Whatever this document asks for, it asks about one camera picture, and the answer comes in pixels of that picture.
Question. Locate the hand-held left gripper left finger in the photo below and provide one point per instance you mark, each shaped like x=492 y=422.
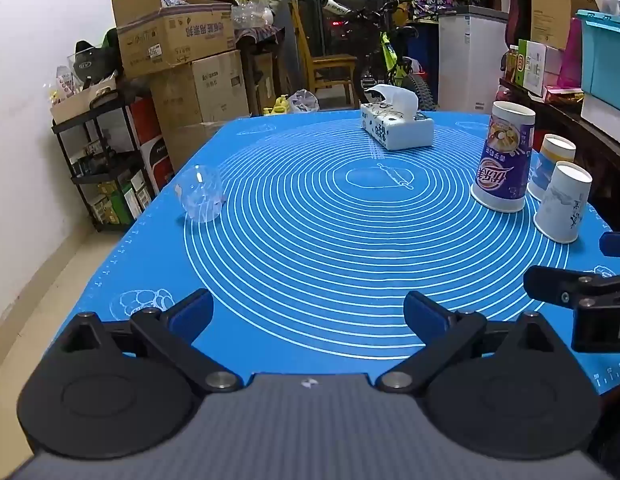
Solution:
x=192 y=314

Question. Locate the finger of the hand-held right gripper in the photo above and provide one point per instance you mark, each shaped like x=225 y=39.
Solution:
x=550 y=284
x=616 y=244

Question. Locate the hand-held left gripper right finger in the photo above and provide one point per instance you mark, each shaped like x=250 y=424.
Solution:
x=424 y=316

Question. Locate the clear plastic cup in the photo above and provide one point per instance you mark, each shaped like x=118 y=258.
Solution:
x=200 y=194

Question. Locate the white paper cup ink print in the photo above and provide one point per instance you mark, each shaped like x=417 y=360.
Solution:
x=562 y=205

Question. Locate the white paper cup blue print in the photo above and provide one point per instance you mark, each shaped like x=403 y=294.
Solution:
x=552 y=160

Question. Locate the tall purple paper cup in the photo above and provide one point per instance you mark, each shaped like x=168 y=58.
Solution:
x=505 y=160

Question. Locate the dark wooden side table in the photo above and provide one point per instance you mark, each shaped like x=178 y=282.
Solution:
x=602 y=150

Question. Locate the blue silicone baking mat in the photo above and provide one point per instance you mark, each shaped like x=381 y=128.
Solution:
x=315 y=245

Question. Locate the black metal shelf rack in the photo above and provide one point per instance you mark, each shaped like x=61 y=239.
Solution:
x=102 y=170

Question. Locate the plain brown cardboard box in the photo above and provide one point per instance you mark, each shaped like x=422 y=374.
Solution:
x=194 y=142

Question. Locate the red appliance box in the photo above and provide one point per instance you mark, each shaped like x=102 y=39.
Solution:
x=149 y=145

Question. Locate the teal plastic storage box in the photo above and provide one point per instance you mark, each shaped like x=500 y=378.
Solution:
x=607 y=55

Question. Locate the white patterned tissue box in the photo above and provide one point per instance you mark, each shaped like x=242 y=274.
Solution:
x=397 y=127

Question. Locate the pink bag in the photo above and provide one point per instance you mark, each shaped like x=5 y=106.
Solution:
x=571 y=57

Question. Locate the green and white carton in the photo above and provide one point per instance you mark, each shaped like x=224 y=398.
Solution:
x=532 y=67

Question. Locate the drink bottle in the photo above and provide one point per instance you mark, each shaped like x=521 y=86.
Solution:
x=512 y=65

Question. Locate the yellow toy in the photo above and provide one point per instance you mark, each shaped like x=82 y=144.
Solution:
x=277 y=106

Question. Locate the large brown cardboard box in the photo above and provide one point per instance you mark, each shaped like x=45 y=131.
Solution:
x=202 y=87

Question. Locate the white chest freezer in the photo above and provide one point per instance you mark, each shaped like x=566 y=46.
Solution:
x=470 y=60

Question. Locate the clear plastic bag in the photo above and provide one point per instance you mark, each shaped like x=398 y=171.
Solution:
x=304 y=101

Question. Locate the tall brown cardboard box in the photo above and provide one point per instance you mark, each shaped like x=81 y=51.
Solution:
x=552 y=5

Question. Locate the small box of bottles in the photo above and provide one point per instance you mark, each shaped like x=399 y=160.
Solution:
x=77 y=95

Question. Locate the black and green bicycle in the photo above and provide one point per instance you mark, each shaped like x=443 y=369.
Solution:
x=395 y=65

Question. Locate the wooden chair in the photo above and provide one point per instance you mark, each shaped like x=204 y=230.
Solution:
x=327 y=67

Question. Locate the black helmet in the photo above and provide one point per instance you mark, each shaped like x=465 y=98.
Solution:
x=92 y=62

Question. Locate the open brown cardboard box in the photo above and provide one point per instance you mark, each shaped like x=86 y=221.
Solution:
x=174 y=30

